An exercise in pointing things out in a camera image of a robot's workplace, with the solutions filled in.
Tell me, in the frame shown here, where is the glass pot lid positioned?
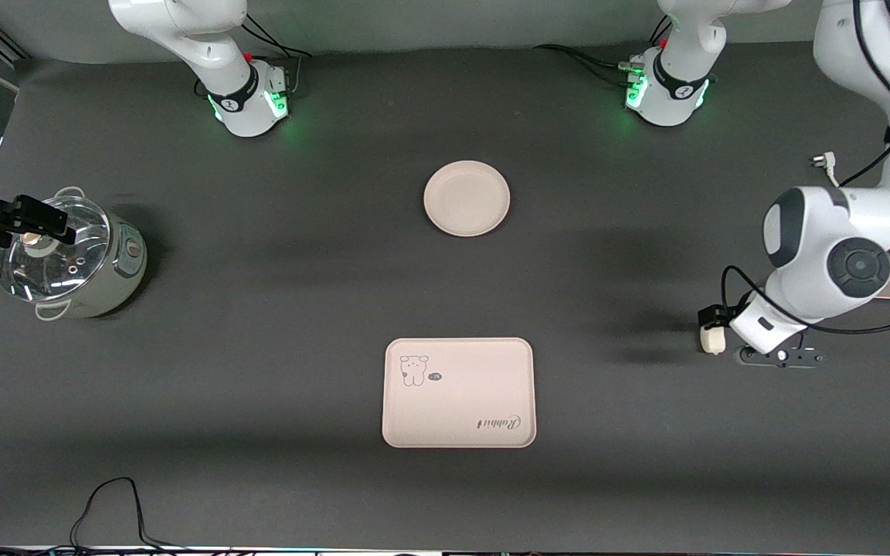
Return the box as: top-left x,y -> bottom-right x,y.
0,195 -> 112,303

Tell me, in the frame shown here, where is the round cream plate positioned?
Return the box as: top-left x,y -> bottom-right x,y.
423,160 -> 511,238

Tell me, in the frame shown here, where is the cream rectangular rabbit tray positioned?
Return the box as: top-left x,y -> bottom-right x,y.
382,337 -> 537,449

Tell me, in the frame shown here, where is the steel pot with glass lid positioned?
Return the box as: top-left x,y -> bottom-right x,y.
0,186 -> 148,322

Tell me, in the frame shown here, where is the white power plug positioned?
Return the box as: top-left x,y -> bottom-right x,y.
811,151 -> 841,188

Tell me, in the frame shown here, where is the black cable loop on table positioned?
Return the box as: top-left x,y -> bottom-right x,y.
69,476 -> 183,551

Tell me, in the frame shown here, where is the black right arm base cable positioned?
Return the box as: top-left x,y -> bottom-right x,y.
241,14 -> 313,97

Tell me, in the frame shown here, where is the black arm base cable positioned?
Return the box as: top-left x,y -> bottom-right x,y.
241,14 -> 313,97
532,43 -> 633,87

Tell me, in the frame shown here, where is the black left arm base cable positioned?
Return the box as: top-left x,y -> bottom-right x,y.
532,43 -> 633,87

